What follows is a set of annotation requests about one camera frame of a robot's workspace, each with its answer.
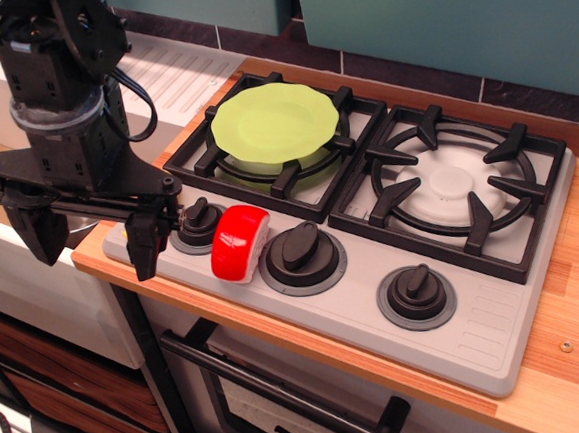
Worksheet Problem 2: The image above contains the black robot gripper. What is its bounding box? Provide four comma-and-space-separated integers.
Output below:
0, 86, 181, 281

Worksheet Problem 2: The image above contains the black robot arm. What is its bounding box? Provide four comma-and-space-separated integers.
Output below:
0, 0, 181, 280

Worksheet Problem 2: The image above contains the black left stove knob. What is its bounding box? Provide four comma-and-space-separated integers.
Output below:
170, 197, 226, 256

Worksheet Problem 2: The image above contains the black stove knob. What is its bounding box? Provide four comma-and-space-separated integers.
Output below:
170, 197, 226, 256
376, 263, 457, 332
258, 221, 347, 297

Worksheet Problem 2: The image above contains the white toy sink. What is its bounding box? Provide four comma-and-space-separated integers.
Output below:
0, 32, 245, 149

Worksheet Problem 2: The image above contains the wooden drawer unit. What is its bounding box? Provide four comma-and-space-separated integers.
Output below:
0, 312, 171, 433

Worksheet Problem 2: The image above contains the light green plastic plate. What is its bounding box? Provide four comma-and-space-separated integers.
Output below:
211, 82, 340, 165

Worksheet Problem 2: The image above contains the black middle stove knob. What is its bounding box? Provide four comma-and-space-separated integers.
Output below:
258, 221, 347, 297

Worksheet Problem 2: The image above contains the black left burner grate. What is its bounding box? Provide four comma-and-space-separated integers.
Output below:
165, 72, 388, 223

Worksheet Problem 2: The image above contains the black burner grate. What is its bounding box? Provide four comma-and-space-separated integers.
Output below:
165, 72, 388, 223
329, 106, 576, 285

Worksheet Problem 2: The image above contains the teal left cabinet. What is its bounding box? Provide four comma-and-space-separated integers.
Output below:
107, 0, 293, 36

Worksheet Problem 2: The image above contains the teal cabinet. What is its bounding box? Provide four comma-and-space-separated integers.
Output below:
107, 0, 293, 36
300, 0, 579, 96

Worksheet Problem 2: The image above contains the black right stove knob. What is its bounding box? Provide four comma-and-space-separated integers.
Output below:
376, 263, 457, 332

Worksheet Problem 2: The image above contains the grey toy stove top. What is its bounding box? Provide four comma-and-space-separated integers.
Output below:
89, 48, 579, 429

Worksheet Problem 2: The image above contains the white right burner cap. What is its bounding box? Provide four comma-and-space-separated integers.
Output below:
396, 149, 507, 227

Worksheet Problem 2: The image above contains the black right burner grate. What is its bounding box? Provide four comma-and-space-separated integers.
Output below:
329, 106, 576, 285

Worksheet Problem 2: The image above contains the teal right cabinet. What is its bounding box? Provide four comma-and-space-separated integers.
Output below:
300, 0, 579, 96

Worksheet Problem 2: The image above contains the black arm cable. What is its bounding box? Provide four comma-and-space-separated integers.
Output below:
106, 62, 160, 144

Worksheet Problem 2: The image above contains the black oven door handle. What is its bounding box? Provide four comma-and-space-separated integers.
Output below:
160, 330, 396, 433

